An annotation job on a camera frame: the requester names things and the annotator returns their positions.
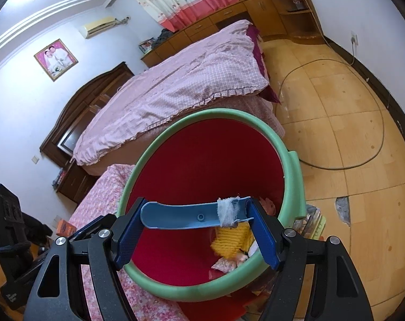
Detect orange cardboard box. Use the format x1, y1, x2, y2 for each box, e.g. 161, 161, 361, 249
56, 220, 76, 236

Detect small photo frame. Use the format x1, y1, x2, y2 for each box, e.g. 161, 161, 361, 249
139, 38, 156, 54

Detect pink checkered quilt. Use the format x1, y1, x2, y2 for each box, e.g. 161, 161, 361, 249
72, 19, 270, 167

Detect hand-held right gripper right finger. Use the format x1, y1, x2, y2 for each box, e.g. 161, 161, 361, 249
246, 197, 373, 321

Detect dark clothes pile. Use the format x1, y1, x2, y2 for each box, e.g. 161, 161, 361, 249
154, 28, 179, 45

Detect dark wooden nightstand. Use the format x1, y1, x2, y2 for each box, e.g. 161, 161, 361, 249
52, 162, 99, 204

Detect light wooden cabinet row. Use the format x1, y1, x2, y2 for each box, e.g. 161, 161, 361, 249
141, 0, 323, 69

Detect grey floor cable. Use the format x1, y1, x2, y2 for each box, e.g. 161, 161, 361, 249
279, 58, 387, 171

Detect orange snack packet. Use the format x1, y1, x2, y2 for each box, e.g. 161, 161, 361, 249
211, 252, 250, 273

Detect yellow foam net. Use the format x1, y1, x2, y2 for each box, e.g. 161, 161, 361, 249
211, 223, 256, 258

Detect white cotton scrap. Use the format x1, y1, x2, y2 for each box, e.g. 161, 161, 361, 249
217, 196, 241, 228

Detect dark wooden headboard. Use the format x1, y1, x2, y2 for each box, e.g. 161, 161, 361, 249
40, 62, 136, 168

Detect pink floral bed sheet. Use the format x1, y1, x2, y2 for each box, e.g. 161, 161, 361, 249
69, 164, 190, 321

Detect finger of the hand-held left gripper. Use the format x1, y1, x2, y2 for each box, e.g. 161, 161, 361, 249
67, 214, 118, 241

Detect books on nightstand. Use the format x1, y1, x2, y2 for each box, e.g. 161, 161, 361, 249
53, 169, 69, 188

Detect framed wall photo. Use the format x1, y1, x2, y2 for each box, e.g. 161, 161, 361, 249
34, 39, 79, 81

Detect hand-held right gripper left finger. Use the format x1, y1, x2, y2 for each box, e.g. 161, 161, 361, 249
24, 197, 147, 321

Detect stack of magazines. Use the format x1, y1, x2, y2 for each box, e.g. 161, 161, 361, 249
291, 204, 326, 241

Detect wall air conditioner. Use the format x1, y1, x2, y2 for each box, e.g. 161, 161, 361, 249
81, 17, 121, 39

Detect blue plastic piece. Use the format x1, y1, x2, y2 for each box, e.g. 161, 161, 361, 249
140, 197, 254, 230

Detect red bucket with green rim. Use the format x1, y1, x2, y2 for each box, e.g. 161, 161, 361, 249
116, 108, 307, 301

